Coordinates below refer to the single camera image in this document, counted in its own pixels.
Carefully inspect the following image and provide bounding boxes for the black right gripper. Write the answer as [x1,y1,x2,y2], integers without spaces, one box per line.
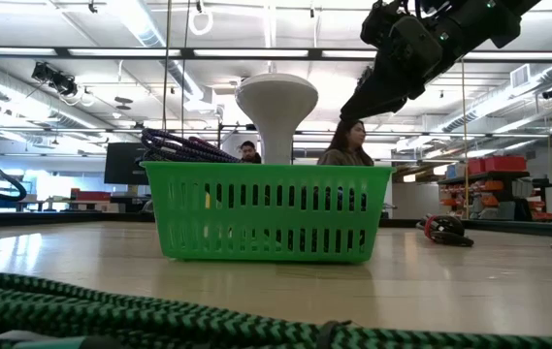
[340,16,462,122]

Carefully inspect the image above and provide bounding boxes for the black cable with red band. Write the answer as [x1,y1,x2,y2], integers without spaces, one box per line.
[415,213,475,248]

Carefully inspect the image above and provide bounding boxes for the dark braided cable silver connector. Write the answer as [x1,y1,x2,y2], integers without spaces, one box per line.
[140,127,194,164]

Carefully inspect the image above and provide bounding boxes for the white flood light bulb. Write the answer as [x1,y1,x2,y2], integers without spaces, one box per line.
[234,72,319,166]

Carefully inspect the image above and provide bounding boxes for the white ceiling air vent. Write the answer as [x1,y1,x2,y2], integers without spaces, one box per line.
[508,63,532,89]

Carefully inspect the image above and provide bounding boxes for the white appliance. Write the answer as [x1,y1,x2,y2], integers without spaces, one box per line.
[220,133,244,164]

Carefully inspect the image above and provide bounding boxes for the large red storage bin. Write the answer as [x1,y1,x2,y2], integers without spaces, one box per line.
[483,154,528,174]

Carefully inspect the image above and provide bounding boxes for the black storage shelf rack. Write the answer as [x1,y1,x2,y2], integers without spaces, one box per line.
[438,154,552,223]

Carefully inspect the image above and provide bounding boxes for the green plastic slotted basket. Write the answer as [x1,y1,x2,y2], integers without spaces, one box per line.
[139,160,397,266]

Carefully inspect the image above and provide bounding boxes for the black computer monitor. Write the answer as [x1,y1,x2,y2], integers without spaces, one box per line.
[104,142,149,185]

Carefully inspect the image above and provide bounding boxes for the red box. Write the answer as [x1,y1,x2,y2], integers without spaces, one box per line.
[70,187,112,203]

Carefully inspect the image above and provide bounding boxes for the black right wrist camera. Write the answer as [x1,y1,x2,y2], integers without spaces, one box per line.
[360,0,406,48]

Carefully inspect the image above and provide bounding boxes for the white hanging ring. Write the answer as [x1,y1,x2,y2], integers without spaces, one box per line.
[187,7,214,37]

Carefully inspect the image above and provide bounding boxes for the black ceiling-mounted camera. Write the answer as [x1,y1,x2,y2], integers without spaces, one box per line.
[31,61,79,97]

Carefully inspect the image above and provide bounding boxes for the green black braided cable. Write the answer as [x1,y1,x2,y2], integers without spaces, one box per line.
[0,271,552,349]

